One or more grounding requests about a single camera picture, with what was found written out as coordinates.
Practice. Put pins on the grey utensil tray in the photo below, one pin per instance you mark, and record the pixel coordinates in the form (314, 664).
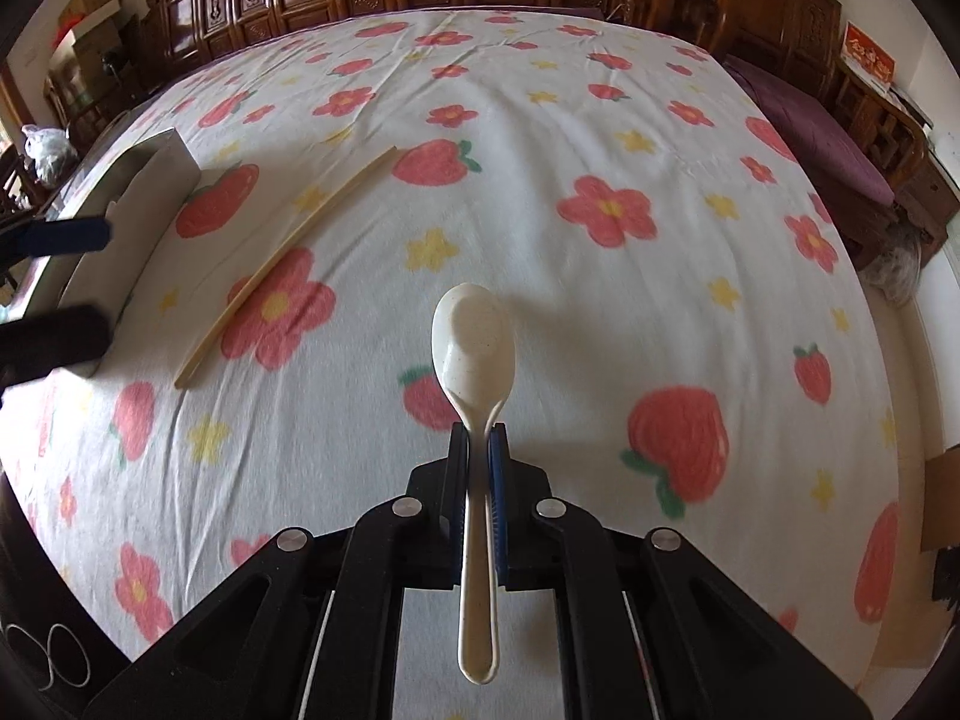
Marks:
(140, 195)

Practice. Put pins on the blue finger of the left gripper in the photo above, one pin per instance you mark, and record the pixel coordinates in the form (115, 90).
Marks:
(520, 549)

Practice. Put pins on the red card on cabinet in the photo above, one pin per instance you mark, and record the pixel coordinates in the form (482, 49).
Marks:
(866, 54)

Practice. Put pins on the cream plastic spoon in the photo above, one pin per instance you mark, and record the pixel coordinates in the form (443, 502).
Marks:
(472, 344)

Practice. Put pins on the floral strawberry tablecloth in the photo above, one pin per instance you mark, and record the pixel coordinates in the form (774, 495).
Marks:
(693, 346)

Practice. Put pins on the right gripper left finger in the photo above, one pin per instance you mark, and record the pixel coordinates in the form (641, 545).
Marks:
(34, 346)

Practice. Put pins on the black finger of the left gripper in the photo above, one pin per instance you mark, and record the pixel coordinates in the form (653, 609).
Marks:
(441, 487)

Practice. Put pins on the white plastic bag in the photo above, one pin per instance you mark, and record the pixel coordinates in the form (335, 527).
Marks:
(51, 153)

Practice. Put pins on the stacked cardboard boxes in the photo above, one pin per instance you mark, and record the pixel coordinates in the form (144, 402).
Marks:
(77, 20)

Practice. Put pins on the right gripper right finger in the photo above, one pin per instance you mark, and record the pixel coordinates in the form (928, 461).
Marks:
(35, 239)

